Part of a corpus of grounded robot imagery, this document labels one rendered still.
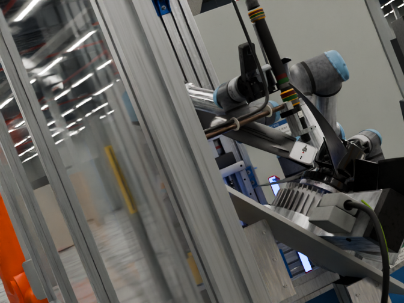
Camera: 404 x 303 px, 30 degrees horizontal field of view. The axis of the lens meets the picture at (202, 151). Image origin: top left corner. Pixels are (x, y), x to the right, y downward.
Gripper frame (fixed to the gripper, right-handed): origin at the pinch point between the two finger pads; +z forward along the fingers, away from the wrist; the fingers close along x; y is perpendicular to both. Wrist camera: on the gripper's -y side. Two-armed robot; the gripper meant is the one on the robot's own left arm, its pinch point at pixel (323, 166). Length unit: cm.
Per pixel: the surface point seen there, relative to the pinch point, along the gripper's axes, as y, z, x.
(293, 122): 2.6, 15.2, -16.0
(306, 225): 10.9, 39.4, 7.2
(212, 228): 62, 147, -20
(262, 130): -3.9, 21.4, -16.5
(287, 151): 3.4, 24.4, -9.8
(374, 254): 28, 44, 15
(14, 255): -362, -179, 48
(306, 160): 6.8, 22.4, -6.1
